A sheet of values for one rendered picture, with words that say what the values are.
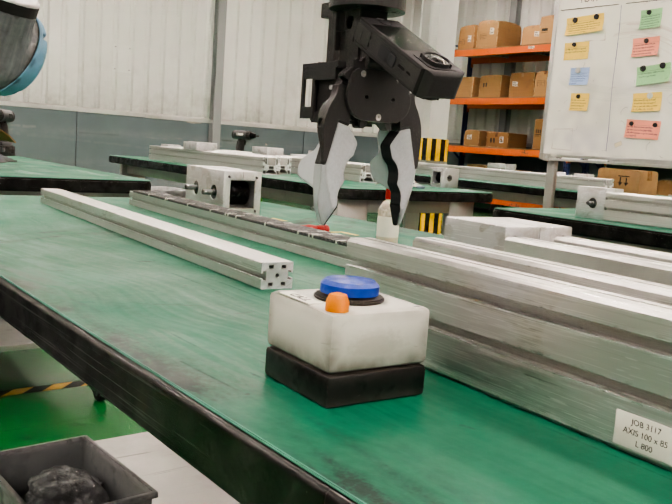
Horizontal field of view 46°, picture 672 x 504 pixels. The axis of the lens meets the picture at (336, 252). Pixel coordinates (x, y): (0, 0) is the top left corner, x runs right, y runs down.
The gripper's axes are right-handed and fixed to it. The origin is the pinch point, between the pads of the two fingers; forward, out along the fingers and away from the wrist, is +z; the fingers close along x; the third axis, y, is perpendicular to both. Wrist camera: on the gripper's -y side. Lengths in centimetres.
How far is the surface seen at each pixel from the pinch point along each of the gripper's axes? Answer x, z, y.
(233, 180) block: -33, 2, 92
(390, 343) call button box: 12.4, 6.2, -20.5
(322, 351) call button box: 17.1, 6.5, -19.7
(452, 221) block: -13.9, 0.9, 3.2
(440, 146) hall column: -543, -16, 606
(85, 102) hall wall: -301, -47, 1106
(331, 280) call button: 14.7, 2.7, -16.6
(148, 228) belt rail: 2, 7, 50
